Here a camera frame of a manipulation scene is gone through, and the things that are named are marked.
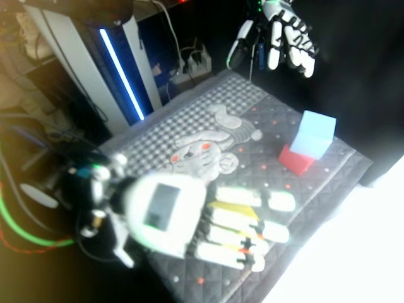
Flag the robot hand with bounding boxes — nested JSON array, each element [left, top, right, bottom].
[[124, 172, 297, 273], [261, 0, 319, 79]]

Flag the yellow foam block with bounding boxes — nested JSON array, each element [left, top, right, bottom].
[[206, 201, 264, 250]]

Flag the light blue cube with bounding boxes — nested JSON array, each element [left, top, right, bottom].
[[289, 110, 337, 160]]

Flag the red block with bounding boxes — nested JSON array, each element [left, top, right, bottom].
[[278, 144, 316, 177]]

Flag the grey quilt with printed bear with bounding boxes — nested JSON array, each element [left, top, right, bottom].
[[99, 69, 375, 303]]

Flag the white power strip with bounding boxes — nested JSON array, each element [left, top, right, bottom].
[[170, 44, 213, 85]]

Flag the white oval disc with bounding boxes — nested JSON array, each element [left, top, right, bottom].
[[19, 182, 60, 209]]

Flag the white tower with blue light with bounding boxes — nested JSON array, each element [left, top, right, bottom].
[[23, 4, 163, 135]]

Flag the small blue strap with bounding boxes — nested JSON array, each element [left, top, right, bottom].
[[256, 42, 266, 71]]

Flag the green cable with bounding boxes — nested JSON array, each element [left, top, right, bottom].
[[0, 141, 76, 247]]

